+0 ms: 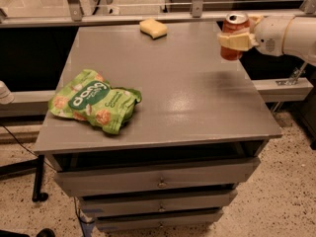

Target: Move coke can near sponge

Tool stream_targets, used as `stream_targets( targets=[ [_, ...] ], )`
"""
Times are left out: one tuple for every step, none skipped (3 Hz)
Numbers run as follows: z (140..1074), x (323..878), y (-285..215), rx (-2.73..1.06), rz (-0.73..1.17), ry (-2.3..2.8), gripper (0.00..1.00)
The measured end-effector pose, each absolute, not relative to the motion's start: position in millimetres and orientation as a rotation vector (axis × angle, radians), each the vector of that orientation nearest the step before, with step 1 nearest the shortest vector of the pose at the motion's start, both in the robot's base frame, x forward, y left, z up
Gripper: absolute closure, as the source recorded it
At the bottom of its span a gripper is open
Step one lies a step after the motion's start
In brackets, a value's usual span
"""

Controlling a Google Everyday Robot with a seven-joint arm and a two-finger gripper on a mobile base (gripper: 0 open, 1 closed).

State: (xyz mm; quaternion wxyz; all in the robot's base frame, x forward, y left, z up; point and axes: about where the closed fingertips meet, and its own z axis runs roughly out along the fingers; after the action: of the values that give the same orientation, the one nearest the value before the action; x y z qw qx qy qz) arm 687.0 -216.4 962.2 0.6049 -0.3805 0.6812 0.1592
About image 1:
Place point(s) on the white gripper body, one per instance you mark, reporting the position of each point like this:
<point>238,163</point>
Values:
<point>269,35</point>

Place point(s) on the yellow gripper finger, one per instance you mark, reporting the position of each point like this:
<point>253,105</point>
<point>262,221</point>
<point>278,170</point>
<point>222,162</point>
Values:
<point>255,20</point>
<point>242,42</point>

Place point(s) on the red coke can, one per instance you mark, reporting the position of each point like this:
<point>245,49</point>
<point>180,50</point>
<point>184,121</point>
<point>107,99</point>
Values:
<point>234,23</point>

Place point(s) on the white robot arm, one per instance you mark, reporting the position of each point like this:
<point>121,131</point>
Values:
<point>300,39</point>

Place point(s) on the yellow sponge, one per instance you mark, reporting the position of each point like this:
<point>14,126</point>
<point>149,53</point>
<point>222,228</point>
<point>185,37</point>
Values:
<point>153,28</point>

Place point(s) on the grey drawer cabinet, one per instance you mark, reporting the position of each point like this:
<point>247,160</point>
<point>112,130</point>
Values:
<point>195,105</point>

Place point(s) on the top grey drawer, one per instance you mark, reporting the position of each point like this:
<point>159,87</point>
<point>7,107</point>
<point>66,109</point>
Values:
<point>156,177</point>

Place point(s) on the grey drawer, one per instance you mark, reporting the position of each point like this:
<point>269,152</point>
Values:
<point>158,219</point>
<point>156,177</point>
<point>163,203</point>

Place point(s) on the green snack bag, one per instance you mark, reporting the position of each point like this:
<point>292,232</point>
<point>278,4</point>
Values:
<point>89,97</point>

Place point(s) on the middle grey drawer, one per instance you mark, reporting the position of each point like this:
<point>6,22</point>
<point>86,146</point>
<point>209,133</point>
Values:
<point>163,203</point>

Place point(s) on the bottom grey drawer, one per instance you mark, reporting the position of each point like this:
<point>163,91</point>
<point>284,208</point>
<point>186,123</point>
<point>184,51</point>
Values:
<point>158,219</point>

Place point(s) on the black stand leg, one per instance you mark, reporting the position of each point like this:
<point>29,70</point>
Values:
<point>34,166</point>

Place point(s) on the white object at left edge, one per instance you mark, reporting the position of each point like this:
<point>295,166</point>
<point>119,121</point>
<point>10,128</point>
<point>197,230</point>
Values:
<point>6,96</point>

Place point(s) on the metal bracket on rail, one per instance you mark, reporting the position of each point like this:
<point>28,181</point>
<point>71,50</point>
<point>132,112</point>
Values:
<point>292,77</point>

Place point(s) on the grey metal rail frame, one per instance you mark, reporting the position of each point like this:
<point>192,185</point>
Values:
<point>36,14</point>

